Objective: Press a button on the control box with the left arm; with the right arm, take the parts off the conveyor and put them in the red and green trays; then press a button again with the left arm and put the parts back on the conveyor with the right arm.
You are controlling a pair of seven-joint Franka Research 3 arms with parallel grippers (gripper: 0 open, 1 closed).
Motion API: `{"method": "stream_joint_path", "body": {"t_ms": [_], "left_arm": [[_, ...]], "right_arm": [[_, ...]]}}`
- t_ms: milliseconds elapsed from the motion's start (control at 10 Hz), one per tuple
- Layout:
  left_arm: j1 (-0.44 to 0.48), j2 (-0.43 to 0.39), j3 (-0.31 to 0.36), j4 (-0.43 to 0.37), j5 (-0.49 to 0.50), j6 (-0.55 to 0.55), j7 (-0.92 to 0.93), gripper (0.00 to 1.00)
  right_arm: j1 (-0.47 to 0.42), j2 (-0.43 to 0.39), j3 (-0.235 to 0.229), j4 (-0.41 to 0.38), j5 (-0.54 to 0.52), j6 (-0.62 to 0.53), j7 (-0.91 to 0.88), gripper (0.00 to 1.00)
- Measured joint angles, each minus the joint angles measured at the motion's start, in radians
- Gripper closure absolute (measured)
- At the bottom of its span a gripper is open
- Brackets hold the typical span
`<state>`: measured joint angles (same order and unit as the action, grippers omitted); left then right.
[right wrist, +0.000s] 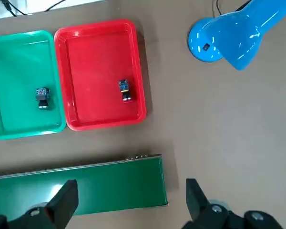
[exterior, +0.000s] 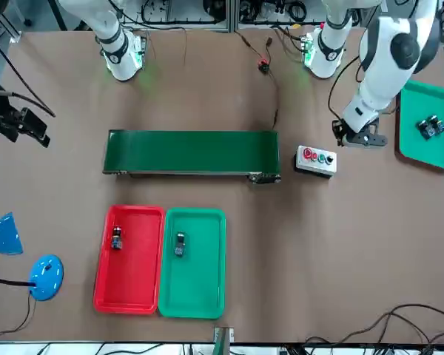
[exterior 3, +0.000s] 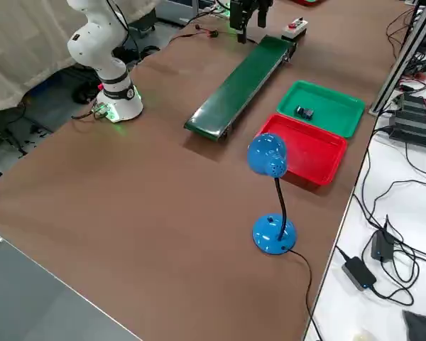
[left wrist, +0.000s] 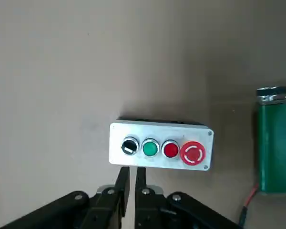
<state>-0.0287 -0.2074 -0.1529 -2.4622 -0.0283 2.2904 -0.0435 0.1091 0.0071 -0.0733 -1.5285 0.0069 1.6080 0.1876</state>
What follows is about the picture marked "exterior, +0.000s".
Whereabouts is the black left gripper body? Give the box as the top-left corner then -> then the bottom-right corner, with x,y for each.
346,124 -> 389,149

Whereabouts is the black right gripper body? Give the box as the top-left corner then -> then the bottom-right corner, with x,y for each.
0,110 -> 23,143

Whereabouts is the grey control box with buttons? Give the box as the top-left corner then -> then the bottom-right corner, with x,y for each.
295,144 -> 338,179

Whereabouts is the green conveyor belt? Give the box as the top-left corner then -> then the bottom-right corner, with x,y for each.
102,129 -> 282,185

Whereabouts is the green plastic tray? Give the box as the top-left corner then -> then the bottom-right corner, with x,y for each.
158,208 -> 226,320
394,79 -> 444,173

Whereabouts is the blue desk lamp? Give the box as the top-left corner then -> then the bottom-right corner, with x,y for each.
0,211 -> 64,301

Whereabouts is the red plastic tray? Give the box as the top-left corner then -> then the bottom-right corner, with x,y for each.
93,205 -> 167,315

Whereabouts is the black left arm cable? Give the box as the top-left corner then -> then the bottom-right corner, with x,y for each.
327,55 -> 362,123

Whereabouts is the black red conveyor power cable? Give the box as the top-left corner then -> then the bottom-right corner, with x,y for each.
266,70 -> 281,126

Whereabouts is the black red thin cable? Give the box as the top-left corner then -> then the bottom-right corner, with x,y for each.
233,31 -> 262,62

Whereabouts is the aluminium frame upright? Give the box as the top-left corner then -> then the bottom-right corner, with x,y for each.
224,0 -> 241,33

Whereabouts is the black lamp power cable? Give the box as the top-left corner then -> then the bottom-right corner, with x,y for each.
0,291 -> 38,343

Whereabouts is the black loose cable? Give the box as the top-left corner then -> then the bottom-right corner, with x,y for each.
305,303 -> 444,347

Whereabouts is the aluminium frame post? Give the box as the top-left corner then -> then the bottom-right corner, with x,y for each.
213,326 -> 235,355

